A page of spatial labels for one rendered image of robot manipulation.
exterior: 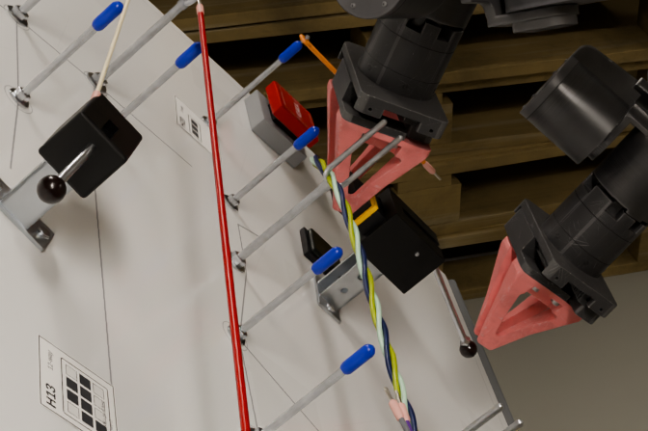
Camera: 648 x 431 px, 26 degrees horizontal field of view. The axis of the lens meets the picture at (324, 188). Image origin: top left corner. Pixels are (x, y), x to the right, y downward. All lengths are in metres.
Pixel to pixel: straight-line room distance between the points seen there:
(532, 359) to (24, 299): 2.12
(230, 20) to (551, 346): 0.90
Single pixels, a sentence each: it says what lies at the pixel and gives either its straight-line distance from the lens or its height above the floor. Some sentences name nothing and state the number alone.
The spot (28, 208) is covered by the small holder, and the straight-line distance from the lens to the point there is 0.73.
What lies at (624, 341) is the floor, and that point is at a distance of 2.82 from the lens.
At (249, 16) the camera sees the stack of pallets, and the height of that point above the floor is 0.67.
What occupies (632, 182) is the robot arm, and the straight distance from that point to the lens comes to 1.03.
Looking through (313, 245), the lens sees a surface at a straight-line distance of 1.08.
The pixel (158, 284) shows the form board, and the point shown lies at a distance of 0.82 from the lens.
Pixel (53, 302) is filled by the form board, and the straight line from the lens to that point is 0.71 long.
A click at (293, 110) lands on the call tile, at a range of 1.21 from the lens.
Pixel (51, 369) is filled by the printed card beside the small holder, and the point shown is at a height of 1.27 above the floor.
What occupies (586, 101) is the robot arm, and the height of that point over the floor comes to 1.21.
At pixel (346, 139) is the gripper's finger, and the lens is 0.95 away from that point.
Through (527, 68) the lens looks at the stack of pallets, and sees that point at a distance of 2.67.
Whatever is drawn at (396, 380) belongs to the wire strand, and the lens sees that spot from 0.74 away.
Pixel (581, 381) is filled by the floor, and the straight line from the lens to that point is 2.71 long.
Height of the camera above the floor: 1.68
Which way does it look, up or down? 31 degrees down
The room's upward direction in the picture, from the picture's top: straight up
